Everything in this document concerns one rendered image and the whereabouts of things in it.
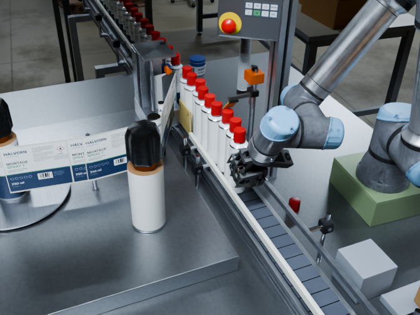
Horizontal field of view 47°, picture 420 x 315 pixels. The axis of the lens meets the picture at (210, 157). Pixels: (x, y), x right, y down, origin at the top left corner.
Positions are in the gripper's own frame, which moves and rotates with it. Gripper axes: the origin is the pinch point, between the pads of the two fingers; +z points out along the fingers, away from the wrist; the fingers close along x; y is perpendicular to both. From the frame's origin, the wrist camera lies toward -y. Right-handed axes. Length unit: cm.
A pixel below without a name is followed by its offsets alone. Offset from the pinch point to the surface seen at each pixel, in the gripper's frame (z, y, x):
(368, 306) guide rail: -26.8, -2.8, 40.9
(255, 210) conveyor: 1.5, 0.0, 8.3
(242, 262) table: -0.1, 9.5, 21.0
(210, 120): 0.1, 3.5, -21.0
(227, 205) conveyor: 4.5, 6.1, 3.9
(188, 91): 10.3, 2.7, -37.9
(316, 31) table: 76, -108, -101
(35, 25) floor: 286, 25, -309
